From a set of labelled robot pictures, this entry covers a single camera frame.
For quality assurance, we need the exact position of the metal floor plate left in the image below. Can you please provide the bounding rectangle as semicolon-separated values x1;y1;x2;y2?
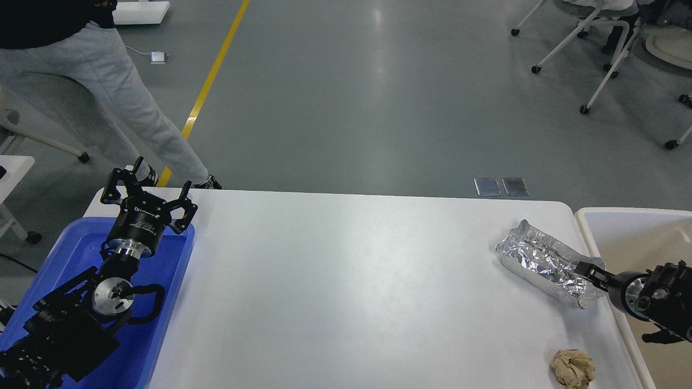
474;177;502;197

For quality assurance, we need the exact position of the white foam block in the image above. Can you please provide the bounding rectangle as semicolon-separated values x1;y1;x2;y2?
113;1;171;25

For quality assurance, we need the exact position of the white side table left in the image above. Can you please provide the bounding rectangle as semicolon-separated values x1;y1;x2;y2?
1;155;42;244

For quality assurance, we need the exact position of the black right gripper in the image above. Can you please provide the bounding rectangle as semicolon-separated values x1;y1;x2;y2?
574;261;649;316

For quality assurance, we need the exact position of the metal floor plate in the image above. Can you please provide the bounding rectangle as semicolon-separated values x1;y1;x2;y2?
502;177;530;197
474;177;502;197

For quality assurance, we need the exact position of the aluminium foil container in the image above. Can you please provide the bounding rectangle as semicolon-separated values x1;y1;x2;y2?
495;219;606;310

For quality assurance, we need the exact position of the metal floor plate right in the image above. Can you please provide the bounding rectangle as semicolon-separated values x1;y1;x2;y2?
502;177;530;197

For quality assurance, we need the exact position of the beige plastic bin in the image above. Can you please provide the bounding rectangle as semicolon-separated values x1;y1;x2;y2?
575;207;691;388

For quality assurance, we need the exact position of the blue plastic tray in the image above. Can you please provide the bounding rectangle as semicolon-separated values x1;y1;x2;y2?
0;217;196;389

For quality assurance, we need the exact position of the white chair base left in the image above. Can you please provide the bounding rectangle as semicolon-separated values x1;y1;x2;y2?
1;88;90;163

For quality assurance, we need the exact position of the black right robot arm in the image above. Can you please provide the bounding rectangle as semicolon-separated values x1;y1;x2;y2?
574;261;691;344

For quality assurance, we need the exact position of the person in grey trousers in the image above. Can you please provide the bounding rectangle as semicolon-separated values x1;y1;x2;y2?
1;1;222;190

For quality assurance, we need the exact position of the white rolling chair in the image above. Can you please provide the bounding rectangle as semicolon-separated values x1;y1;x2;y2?
531;1;638;75
580;0;692;151

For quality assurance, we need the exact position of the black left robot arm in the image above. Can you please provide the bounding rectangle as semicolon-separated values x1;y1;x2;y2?
2;157;198;388

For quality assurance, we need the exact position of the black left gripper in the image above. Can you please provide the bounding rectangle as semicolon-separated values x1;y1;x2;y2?
100;157;198;258

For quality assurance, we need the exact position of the white power adapter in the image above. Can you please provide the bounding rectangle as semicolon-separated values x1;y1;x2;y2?
126;46;171;64

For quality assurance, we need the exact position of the crumpled brown paper ball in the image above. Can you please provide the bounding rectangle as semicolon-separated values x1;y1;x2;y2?
549;350;596;388

